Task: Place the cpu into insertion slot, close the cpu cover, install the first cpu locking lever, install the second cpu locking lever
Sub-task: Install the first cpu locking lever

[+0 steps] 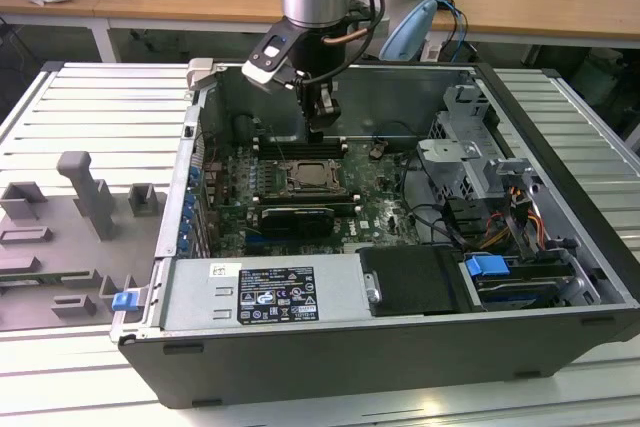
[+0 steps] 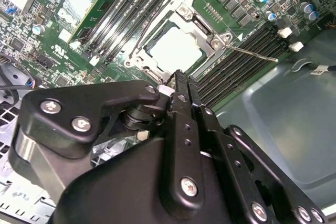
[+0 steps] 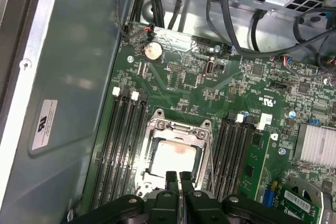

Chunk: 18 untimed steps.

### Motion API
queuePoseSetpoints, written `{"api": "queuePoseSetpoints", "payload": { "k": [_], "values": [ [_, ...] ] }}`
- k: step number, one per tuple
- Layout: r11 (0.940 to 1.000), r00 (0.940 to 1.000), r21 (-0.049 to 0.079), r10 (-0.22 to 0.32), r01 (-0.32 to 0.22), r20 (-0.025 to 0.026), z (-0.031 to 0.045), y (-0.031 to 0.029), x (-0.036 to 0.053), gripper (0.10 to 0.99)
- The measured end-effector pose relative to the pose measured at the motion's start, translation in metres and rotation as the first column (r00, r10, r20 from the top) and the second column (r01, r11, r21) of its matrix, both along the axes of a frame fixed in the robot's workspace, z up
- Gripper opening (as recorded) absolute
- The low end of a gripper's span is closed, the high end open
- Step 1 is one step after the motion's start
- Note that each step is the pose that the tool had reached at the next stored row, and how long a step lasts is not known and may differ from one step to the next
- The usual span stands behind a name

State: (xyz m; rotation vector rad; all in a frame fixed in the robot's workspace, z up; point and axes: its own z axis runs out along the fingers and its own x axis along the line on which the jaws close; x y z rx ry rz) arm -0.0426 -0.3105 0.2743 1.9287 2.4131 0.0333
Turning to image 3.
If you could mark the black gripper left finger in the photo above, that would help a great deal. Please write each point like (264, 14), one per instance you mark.
(171, 179)

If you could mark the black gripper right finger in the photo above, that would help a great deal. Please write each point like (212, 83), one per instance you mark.
(186, 179)

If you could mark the silver CPU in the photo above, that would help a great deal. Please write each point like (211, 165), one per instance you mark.
(178, 155)

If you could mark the metal socket cover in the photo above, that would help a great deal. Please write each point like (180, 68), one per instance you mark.
(203, 161)

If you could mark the RAM slot white clips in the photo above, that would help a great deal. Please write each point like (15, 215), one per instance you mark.
(106, 150)
(262, 123)
(229, 161)
(125, 150)

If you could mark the CPU socket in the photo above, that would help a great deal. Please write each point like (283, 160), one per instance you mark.
(158, 129)

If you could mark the green RAM stick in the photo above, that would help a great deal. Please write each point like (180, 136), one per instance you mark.
(256, 161)

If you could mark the green motherboard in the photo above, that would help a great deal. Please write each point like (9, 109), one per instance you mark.
(199, 95)

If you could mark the blue board connector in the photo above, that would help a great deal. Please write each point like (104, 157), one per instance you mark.
(270, 197)

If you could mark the silver internal USB port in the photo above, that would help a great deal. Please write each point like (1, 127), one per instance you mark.
(210, 68)

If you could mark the black graphics card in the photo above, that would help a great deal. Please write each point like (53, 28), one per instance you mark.
(299, 203)

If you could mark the round coin battery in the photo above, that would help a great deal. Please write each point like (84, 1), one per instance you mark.
(152, 51)

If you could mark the silver chipset heat sink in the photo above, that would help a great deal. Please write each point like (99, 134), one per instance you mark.
(317, 142)

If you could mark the white label sticker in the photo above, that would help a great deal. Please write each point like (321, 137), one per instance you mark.
(44, 124)

